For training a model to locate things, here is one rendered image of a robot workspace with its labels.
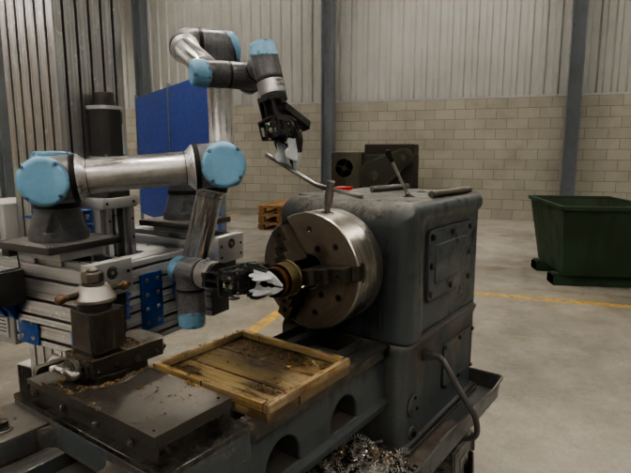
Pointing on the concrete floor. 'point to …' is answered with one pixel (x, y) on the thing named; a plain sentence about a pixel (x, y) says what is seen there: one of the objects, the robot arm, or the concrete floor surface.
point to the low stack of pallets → (270, 214)
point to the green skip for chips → (583, 239)
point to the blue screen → (171, 134)
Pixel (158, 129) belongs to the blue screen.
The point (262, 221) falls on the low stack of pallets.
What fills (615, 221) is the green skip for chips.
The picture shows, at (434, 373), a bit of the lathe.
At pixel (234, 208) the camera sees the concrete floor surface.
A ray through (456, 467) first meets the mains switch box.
